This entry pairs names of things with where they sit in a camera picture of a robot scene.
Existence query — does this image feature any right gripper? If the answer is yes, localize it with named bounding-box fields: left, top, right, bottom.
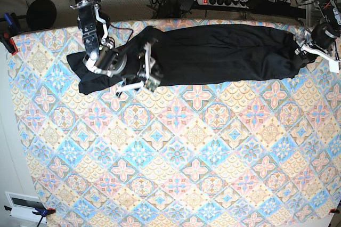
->
left=111, top=51, right=145, bottom=78

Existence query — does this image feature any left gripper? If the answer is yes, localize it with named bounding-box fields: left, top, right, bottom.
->
left=311, top=23, right=340, bottom=50

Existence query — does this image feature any black t-shirt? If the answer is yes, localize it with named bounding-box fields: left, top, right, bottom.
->
left=67, top=25, right=309, bottom=95

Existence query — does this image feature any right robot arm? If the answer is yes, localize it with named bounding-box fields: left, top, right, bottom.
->
left=70, top=0, right=155, bottom=80

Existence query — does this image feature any white power strip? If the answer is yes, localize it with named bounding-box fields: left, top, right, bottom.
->
left=197, top=0, right=249, bottom=9

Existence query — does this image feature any blue orange clamp upper left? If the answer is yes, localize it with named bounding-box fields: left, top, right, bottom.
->
left=1, top=13, right=19, bottom=55

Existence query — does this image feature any blue orange clamp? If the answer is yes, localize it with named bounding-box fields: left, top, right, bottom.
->
left=4, top=206, right=56, bottom=217
left=1, top=13, right=19, bottom=55

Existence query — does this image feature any patterned tablecloth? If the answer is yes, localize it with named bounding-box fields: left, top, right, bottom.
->
left=6, top=27, right=340, bottom=226

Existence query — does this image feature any blue orange clamp lower left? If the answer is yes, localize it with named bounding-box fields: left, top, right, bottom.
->
left=4, top=206, right=56, bottom=217

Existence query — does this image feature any orange clamp lower right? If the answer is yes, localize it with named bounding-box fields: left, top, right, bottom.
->
left=329, top=208, right=340, bottom=214

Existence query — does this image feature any white floor vent box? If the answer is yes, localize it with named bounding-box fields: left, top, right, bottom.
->
left=5, top=191, right=44, bottom=223

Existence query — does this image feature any bundle of black cables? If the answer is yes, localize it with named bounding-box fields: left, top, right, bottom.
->
left=145, top=0, right=187, bottom=19

